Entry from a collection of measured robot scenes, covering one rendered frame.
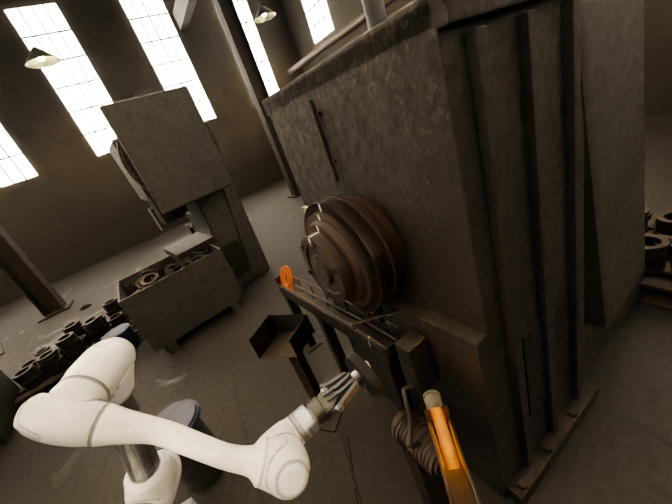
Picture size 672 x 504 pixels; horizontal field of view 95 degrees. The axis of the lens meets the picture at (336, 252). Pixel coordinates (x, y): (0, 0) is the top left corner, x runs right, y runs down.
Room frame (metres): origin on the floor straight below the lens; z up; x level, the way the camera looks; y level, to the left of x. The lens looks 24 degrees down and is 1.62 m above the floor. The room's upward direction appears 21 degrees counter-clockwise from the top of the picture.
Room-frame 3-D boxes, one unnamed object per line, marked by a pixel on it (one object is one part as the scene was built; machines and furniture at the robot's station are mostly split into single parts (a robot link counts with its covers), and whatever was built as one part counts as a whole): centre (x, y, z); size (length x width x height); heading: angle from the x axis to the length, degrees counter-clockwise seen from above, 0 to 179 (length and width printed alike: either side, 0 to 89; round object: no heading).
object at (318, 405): (0.71, 0.20, 0.83); 0.09 x 0.08 x 0.07; 115
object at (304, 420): (0.68, 0.27, 0.83); 0.09 x 0.06 x 0.09; 25
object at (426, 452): (0.73, -0.05, 0.27); 0.22 x 0.13 x 0.53; 26
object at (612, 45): (1.58, -1.12, 0.89); 1.04 x 0.95 x 1.78; 116
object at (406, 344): (0.88, -0.14, 0.68); 0.11 x 0.08 x 0.24; 116
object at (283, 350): (1.40, 0.43, 0.36); 0.26 x 0.20 x 0.72; 61
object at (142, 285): (3.27, 1.77, 0.39); 1.03 x 0.83 x 0.79; 120
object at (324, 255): (1.04, 0.06, 1.11); 0.28 x 0.06 x 0.28; 26
